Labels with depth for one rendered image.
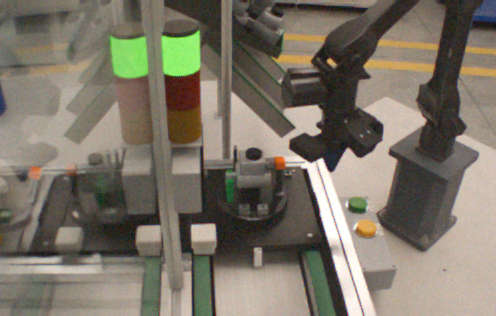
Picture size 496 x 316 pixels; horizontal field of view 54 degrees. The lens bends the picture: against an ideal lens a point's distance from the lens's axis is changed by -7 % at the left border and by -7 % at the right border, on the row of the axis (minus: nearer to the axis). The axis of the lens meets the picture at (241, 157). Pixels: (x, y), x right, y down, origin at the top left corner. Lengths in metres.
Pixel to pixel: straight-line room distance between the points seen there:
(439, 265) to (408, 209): 0.14
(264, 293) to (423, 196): 0.39
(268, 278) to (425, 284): 0.33
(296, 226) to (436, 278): 0.32
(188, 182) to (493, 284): 0.71
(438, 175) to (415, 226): 0.16
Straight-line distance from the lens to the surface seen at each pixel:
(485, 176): 1.45
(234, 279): 0.96
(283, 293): 0.95
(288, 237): 0.97
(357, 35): 0.84
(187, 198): 0.69
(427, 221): 1.13
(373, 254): 0.98
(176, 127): 0.67
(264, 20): 1.13
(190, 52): 0.62
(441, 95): 1.00
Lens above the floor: 1.64
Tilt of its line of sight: 36 degrees down
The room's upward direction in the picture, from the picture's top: 1 degrees clockwise
